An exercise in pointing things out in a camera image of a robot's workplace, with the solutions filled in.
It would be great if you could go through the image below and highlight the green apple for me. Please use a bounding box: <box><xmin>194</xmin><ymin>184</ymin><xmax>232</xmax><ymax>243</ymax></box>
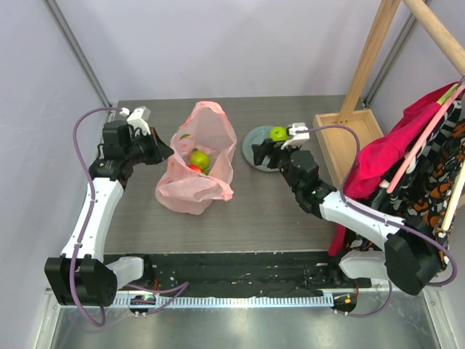
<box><xmin>269</xmin><ymin>127</ymin><xmax>289</xmax><ymax>142</ymax></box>

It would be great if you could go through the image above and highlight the magenta cloth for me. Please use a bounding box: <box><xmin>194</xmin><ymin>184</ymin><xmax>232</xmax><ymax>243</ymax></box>
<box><xmin>327</xmin><ymin>82</ymin><xmax>459</xmax><ymax>257</ymax></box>

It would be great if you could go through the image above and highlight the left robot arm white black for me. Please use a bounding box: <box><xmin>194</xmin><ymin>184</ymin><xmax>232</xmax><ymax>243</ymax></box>
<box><xmin>44</xmin><ymin>119</ymin><xmax>174</xmax><ymax>307</ymax></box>

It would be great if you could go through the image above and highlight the aluminium frame rail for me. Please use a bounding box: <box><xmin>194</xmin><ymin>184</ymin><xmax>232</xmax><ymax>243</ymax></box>
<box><xmin>43</xmin><ymin>0</ymin><xmax>111</xmax><ymax>107</ymax></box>

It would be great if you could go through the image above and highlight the purple cable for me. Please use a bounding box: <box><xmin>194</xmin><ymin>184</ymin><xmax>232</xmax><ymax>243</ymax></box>
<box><xmin>72</xmin><ymin>105</ymin><xmax>190</xmax><ymax>328</ymax></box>
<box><xmin>312</xmin><ymin>124</ymin><xmax>458</xmax><ymax>316</ymax></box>

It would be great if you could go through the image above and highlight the white slotted cable duct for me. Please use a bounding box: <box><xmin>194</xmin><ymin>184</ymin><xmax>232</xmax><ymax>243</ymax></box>
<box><xmin>110</xmin><ymin>293</ymin><xmax>333</xmax><ymax>309</ymax></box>

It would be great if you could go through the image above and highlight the wooden round pole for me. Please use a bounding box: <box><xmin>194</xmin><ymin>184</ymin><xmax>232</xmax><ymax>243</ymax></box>
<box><xmin>403</xmin><ymin>0</ymin><xmax>464</xmax><ymax>76</ymax></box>

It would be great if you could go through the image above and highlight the green pear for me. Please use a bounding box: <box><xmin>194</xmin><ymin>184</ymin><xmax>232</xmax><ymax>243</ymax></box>
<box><xmin>190</xmin><ymin>151</ymin><xmax>210</xmax><ymax>170</ymax></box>

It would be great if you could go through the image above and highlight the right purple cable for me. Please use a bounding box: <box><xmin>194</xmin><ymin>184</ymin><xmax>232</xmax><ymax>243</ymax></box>
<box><xmin>312</xmin><ymin>124</ymin><xmax>458</xmax><ymax>316</ymax></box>

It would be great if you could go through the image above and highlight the cream hanger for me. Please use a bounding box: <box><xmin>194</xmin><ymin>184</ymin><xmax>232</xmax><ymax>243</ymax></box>
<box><xmin>435</xmin><ymin>145</ymin><xmax>464</xmax><ymax>240</ymax></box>

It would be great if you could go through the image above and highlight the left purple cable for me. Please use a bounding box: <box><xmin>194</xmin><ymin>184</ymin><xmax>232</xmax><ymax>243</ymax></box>
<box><xmin>72</xmin><ymin>105</ymin><xmax>190</xmax><ymax>328</ymax></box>

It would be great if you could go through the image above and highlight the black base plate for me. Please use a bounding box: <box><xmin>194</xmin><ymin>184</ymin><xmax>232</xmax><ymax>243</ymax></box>
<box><xmin>134</xmin><ymin>252</ymin><xmax>372</xmax><ymax>298</ymax></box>

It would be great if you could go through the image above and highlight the wooden upright post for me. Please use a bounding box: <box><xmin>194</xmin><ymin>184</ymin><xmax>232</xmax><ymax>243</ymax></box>
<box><xmin>337</xmin><ymin>0</ymin><xmax>400</xmax><ymax>124</ymax></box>

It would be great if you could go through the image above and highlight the grey plate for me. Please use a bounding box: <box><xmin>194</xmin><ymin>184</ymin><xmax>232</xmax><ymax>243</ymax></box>
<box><xmin>241</xmin><ymin>126</ymin><xmax>278</xmax><ymax>173</ymax></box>

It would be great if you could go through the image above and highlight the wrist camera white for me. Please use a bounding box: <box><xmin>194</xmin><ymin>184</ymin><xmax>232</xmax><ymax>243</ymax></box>
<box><xmin>119</xmin><ymin>106</ymin><xmax>150</xmax><ymax>135</ymax></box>
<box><xmin>280</xmin><ymin>122</ymin><xmax>310</xmax><ymax>150</ymax></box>

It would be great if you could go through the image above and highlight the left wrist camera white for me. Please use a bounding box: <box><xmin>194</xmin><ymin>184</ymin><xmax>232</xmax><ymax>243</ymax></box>
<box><xmin>119</xmin><ymin>106</ymin><xmax>150</xmax><ymax>135</ymax></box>

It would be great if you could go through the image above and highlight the patterned black orange cloth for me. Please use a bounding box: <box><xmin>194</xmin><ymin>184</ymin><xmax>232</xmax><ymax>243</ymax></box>
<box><xmin>344</xmin><ymin>96</ymin><xmax>465</xmax><ymax>273</ymax></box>

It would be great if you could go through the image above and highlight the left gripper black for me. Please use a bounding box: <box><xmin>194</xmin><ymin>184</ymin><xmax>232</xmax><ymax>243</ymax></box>
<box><xmin>124</xmin><ymin>127</ymin><xmax>174</xmax><ymax>166</ymax></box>

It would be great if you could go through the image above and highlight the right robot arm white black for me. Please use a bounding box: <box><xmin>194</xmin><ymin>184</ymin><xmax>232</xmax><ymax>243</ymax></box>
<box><xmin>250</xmin><ymin>138</ymin><xmax>442</xmax><ymax>295</ymax></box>

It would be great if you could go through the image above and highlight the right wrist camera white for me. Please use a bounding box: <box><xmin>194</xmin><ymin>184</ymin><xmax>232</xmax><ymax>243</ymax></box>
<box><xmin>280</xmin><ymin>122</ymin><xmax>310</xmax><ymax>150</ymax></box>

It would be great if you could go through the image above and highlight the pink plastic bag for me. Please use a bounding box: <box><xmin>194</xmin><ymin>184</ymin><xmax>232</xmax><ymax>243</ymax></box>
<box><xmin>155</xmin><ymin>101</ymin><xmax>237</xmax><ymax>215</ymax></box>

